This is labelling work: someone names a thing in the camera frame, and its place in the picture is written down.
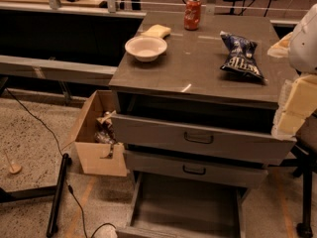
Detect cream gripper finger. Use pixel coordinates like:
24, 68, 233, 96
267, 32, 292, 59

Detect blue chip bag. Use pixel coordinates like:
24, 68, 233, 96
220, 31, 264, 80

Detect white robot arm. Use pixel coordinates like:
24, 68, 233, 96
267, 4, 317, 140

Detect middle grey drawer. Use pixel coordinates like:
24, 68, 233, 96
124, 150, 267, 188

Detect grey drawer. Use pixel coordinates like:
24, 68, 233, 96
111, 114, 296, 165
124, 150, 267, 188
116, 173, 246, 238

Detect grey drawer cabinet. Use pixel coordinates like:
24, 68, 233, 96
108, 11, 299, 190

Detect top grey drawer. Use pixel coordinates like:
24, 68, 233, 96
111, 114, 296, 165

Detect bottom grey drawer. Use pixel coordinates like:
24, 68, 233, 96
116, 173, 246, 238

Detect black chair base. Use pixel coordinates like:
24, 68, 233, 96
280, 142, 317, 238

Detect red soda can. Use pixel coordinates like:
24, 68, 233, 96
184, 0, 201, 31

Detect yellow sponge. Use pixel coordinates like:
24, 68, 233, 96
142, 24, 171, 39

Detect white bowl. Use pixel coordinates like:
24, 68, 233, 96
125, 36, 167, 62

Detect crumpled wrappers in box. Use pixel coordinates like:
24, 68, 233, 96
94, 111, 117, 144

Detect cardboard box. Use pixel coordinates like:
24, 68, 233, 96
62, 90, 127, 177

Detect black table leg base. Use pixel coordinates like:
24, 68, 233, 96
0, 153, 72, 238

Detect black floor cable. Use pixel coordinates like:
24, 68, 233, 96
4, 87, 117, 238

